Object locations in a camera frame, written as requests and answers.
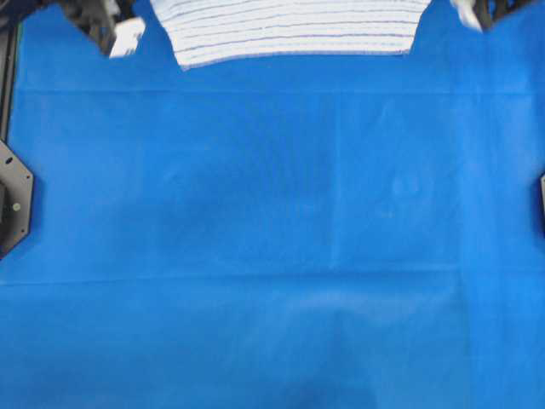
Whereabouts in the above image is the blue table cloth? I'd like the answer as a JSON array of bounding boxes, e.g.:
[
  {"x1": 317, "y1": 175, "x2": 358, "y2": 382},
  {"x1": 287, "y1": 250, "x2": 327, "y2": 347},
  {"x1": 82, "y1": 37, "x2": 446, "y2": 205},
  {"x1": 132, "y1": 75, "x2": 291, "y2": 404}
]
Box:
[{"x1": 1, "y1": 1, "x2": 544, "y2": 408}]

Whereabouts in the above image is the blue striped white towel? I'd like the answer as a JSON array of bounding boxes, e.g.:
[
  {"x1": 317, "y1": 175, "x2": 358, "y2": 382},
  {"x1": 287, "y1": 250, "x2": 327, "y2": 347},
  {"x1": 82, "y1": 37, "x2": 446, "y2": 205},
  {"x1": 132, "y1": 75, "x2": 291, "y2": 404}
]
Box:
[{"x1": 151, "y1": 0, "x2": 430, "y2": 69}]

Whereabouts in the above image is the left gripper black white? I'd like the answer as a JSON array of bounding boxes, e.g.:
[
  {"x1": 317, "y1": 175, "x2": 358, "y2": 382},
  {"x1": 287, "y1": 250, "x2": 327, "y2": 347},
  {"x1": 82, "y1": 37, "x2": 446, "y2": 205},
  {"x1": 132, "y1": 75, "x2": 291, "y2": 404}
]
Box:
[{"x1": 40, "y1": 0, "x2": 146, "y2": 58}]

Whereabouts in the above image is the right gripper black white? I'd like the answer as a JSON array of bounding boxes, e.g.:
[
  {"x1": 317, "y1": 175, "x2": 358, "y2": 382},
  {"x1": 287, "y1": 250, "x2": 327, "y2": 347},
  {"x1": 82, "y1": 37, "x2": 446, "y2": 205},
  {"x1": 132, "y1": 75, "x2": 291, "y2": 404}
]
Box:
[{"x1": 449, "y1": 0, "x2": 541, "y2": 32}]

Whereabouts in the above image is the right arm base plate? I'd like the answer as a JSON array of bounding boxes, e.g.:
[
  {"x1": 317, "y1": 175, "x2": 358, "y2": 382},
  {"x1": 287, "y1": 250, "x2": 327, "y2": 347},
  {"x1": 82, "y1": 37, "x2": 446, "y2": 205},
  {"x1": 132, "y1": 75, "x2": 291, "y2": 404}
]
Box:
[{"x1": 539, "y1": 173, "x2": 545, "y2": 234}]

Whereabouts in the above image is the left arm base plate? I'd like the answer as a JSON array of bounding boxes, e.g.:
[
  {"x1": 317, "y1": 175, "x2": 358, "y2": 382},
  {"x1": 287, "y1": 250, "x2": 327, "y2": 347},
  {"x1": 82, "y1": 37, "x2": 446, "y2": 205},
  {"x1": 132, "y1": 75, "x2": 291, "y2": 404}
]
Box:
[{"x1": 1, "y1": 141, "x2": 34, "y2": 258}]

